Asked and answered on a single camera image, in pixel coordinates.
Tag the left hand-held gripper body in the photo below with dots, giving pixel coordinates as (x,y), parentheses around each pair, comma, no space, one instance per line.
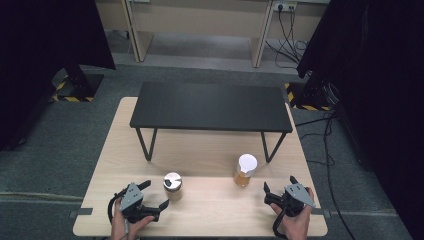
(130,199)

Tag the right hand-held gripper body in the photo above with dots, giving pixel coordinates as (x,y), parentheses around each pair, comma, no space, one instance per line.
(296,196)

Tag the glass jar with silver lid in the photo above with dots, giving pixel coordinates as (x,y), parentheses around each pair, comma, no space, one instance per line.
(173,186)

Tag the amber jar with white lid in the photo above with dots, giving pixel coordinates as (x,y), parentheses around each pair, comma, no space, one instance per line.
(246,168)

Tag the black shelf with metal legs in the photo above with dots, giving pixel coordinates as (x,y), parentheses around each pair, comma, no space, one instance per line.
(210,105)

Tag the person's left hand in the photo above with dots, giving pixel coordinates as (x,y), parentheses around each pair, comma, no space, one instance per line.
(117,225)

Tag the person's right hand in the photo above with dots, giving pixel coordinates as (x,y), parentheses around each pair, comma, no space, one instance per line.
(296,226)

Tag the grey tape tab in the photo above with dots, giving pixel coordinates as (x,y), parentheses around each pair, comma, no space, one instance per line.
(81,212)
(321,212)

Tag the black stand with striped base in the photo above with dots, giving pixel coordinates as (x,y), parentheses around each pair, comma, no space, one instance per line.
(308,95)
(78,85)

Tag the dark curtain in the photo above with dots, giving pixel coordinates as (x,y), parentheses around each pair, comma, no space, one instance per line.
(376,83)
(36,50)

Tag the white wall power outlet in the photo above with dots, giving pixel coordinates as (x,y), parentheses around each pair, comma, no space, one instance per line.
(285,6)

